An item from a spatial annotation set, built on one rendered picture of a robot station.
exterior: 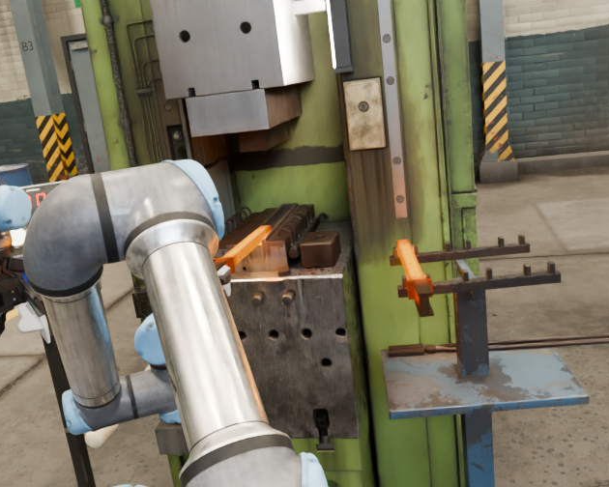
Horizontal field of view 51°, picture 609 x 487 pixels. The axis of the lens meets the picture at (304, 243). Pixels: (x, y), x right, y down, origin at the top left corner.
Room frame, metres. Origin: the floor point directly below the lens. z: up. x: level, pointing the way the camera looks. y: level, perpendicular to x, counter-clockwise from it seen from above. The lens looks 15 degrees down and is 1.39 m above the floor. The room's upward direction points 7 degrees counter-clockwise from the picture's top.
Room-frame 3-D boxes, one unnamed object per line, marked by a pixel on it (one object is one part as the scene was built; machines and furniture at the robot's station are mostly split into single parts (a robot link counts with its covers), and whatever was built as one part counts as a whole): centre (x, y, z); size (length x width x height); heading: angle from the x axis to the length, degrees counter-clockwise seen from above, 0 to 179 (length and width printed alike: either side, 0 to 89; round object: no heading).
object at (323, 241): (1.59, -0.04, 0.95); 0.12 x 0.08 x 0.06; 167
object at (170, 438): (1.77, 0.47, 0.36); 0.09 x 0.07 x 0.12; 77
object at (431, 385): (1.30, -0.34, 0.70); 0.40 x 0.30 x 0.02; 85
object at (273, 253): (1.78, 0.10, 0.96); 0.42 x 0.20 x 0.09; 167
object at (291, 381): (1.77, 0.04, 0.69); 0.56 x 0.38 x 0.45; 167
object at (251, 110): (1.78, 0.10, 1.32); 0.42 x 0.20 x 0.10; 167
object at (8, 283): (1.21, 0.60, 1.07); 0.09 x 0.08 x 0.12; 152
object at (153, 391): (1.00, 0.26, 0.90); 0.11 x 0.08 x 0.11; 109
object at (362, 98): (1.63, -0.19, 1.27); 0.09 x 0.02 x 0.17; 77
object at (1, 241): (1.21, 0.60, 1.16); 0.08 x 0.08 x 0.05
